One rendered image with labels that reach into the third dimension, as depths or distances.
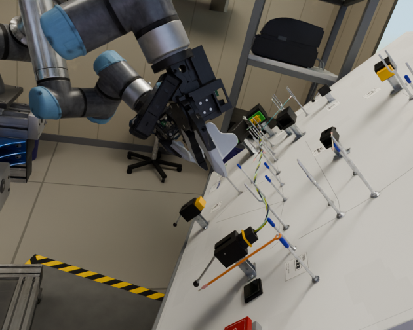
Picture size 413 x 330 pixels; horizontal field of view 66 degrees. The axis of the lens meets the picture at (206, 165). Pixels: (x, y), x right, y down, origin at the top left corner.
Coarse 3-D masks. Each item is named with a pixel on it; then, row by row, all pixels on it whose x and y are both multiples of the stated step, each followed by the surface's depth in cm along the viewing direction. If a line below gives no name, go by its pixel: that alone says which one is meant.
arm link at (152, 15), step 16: (112, 0) 46; (128, 0) 46; (144, 0) 46; (160, 0) 47; (128, 16) 47; (144, 16) 47; (160, 16) 47; (176, 16) 49; (128, 32) 51; (144, 32) 48
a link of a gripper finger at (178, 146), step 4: (172, 140) 79; (172, 144) 80; (176, 144) 79; (180, 144) 81; (176, 148) 80; (180, 148) 78; (184, 148) 76; (180, 152) 80; (184, 152) 79; (188, 152) 76; (184, 156) 80; (188, 156) 79; (192, 156) 81; (188, 160) 81; (192, 160) 80
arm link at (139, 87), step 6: (132, 84) 77; (138, 84) 78; (144, 84) 78; (150, 84) 82; (126, 90) 77; (132, 90) 77; (138, 90) 77; (144, 90) 77; (126, 96) 78; (132, 96) 77; (138, 96) 77; (126, 102) 79; (132, 102) 78; (132, 108) 79
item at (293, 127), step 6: (288, 108) 112; (282, 114) 111; (288, 114) 109; (294, 114) 113; (276, 120) 111; (282, 120) 114; (288, 120) 113; (294, 120) 110; (282, 126) 111; (288, 126) 111; (294, 126) 112; (294, 132) 114; (300, 132) 113; (294, 138) 116
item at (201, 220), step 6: (186, 204) 106; (192, 204) 103; (180, 210) 105; (186, 210) 104; (192, 210) 103; (198, 210) 103; (180, 216) 107; (186, 216) 104; (192, 216) 104; (198, 216) 105; (198, 222) 106; (204, 222) 106; (204, 228) 106
